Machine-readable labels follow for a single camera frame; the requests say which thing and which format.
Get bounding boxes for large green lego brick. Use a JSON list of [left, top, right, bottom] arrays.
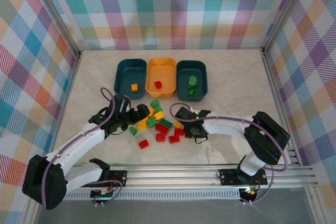
[[159, 118, 174, 130]]

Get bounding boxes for green round lego piece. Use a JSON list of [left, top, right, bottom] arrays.
[[187, 76, 200, 89]]

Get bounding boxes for teal plastic container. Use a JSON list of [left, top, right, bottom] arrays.
[[113, 58, 148, 101], [175, 60, 209, 102]]

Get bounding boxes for orange plastic container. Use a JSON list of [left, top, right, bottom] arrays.
[[145, 57, 177, 99]]

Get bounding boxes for small circuit board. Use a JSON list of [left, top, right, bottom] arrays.
[[90, 189, 116, 200], [240, 187, 258, 196]]

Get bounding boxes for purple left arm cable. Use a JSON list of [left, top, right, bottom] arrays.
[[41, 86, 124, 211]]

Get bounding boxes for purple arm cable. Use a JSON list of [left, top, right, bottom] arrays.
[[169, 102, 289, 206], [41, 86, 124, 211]]

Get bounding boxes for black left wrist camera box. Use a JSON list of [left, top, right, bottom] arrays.
[[114, 94, 131, 116]]

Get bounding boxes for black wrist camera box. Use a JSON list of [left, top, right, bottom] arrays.
[[174, 107, 195, 122], [114, 94, 131, 116]]

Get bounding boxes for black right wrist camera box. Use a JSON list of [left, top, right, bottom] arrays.
[[174, 107, 195, 122]]

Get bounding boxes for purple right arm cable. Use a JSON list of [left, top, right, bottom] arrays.
[[169, 102, 289, 206]]

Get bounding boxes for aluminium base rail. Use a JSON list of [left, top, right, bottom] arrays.
[[62, 163, 317, 190]]

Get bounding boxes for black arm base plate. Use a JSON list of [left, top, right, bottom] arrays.
[[219, 168, 268, 186], [104, 170, 128, 188]]

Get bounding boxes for aluminium side rail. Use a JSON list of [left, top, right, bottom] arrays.
[[46, 50, 83, 168], [261, 48, 300, 166]]

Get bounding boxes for grey slotted cable duct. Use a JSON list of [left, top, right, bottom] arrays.
[[64, 191, 242, 201]]

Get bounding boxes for aluminium frame post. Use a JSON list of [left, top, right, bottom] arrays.
[[27, 0, 82, 61], [261, 0, 317, 56]]

